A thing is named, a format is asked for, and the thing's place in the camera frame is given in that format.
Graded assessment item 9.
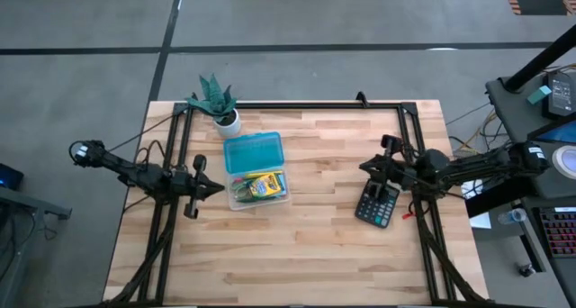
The white round disc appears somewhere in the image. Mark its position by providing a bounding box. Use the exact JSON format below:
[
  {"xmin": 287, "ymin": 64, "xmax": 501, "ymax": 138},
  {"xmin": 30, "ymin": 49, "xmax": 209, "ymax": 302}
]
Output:
[{"xmin": 552, "ymin": 144, "xmax": 576, "ymax": 180}]

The snake plant in white pot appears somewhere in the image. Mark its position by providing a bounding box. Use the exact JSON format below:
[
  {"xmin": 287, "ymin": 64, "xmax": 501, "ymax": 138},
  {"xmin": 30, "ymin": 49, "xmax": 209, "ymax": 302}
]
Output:
[{"xmin": 185, "ymin": 72, "xmax": 243, "ymax": 139}]

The black electronic device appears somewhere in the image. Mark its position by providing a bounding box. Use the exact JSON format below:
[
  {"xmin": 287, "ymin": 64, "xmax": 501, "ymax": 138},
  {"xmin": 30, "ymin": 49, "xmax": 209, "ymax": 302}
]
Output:
[{"xmin": 542, "ymin": 70, "xmax": 576, "ymax": 119}]

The dark grey side desk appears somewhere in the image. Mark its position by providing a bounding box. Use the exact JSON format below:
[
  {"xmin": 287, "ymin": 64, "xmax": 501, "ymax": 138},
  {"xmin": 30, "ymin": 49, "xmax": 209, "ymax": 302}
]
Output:
[{"xmin": 484, "ymin": 71, "xmax": 576, "ymax": 201}]

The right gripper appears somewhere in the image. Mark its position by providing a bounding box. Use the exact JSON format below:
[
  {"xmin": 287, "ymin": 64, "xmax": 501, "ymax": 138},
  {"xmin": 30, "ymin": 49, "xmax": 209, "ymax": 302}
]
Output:
[{"xmin": 359, "ymin": 134, "xmax": 407, "ymax": 206}]

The blue tablet screen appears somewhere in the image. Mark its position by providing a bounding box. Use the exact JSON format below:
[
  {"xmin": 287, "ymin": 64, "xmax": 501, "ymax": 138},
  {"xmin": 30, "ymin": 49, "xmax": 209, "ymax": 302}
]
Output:
[{"xmin": 527, "ymin": 120, "xmax": 576, "ymax": 146}]

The white paper sheet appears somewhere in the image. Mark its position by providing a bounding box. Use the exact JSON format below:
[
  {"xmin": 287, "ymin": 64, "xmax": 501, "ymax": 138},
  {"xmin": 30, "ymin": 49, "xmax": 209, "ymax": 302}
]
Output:
[{"xmin": 469, "ymin": 212, "xmax": 493, "ymax": 231}]

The backlit keyboard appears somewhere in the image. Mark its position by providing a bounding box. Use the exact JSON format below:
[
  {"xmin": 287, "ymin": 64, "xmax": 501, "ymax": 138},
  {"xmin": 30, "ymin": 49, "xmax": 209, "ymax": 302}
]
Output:
[{"xmin": 538, "ymin": 205, "xmax": 576, "ymax": 259}]

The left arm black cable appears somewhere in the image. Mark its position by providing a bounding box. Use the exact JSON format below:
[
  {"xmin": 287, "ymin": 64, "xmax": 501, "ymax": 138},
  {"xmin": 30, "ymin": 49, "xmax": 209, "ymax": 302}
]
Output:
[{"xmin": 133, "ymin": 139, "xmax": 168, "ymax": 166}]

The blue lit device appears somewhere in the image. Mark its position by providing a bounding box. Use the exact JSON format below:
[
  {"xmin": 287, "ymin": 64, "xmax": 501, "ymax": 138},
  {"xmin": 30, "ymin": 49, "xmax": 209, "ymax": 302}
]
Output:
[{"xmin": 0, "ymin": 162, "xmax": 25, "ymax": 192}]

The grey metal desk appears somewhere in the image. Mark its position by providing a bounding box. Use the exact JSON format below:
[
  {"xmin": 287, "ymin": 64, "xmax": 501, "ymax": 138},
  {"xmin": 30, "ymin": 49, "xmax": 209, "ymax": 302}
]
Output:
[{"xmin": 0, "ymin": 185, "xmax": 73, "ymax": 308}]

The black desk calculator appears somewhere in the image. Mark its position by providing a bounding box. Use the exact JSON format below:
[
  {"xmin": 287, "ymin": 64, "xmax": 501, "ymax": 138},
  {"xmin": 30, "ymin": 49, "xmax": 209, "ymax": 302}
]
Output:
[{"xmin": 354, "ymin": 177, "xmax": 401, "ymax": 230}]

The small teal box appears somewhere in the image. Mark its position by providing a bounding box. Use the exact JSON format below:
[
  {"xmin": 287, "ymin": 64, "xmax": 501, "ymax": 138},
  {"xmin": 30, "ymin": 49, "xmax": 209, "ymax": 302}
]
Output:
[{"xmin": 526, "ymin": 85, "xmax": 554, "ymax": 106}]

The black aluminium table frame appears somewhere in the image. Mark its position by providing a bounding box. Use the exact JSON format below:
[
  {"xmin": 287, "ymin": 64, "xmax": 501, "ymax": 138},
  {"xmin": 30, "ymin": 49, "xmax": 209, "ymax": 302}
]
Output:
[{"xmin": 102, "ymin": 90, "xmax": 491, "ymax": 307}]

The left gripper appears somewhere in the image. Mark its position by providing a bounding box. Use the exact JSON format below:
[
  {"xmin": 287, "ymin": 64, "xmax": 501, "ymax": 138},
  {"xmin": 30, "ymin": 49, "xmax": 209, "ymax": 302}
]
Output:
[{"xmin": 181, "ymin": 153, "xmax": 226, "ymax": 221}]

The clear pencil box teal lid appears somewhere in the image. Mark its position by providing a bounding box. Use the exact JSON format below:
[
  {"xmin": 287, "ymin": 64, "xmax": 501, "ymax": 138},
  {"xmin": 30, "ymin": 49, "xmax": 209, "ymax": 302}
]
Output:
[{"xmin": 222, "ymin": 131, "xmax": 292, "ymax": 212}]

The black diagonal pole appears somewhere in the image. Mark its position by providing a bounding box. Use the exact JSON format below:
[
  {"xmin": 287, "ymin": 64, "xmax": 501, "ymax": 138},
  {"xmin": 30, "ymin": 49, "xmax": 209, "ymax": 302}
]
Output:
[{"xmin": 502, "ymin": 24, "xmax": 576, "ymax": 94}]

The clear water bottle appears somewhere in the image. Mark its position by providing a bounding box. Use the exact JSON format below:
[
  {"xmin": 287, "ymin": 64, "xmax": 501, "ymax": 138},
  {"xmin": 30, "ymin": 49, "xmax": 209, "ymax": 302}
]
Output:
[{"xmin": 496, "ymin": 207, "xmax": 528, "ymax": 226}]

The yellow green crayon box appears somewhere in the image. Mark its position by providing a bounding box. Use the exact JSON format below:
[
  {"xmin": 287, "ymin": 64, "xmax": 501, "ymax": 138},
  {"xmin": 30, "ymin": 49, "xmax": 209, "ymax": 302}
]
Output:
[{"xmin": 246, "ymin": 172, "xmax": 284, "ymax": 199}]

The thin black tether cable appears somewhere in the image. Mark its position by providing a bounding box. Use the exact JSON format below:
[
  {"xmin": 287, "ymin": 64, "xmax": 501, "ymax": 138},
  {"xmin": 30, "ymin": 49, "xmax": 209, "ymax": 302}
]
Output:
[{"xmin": 107, "ymin": 113, "xmax": 176, "ymax": 153}]

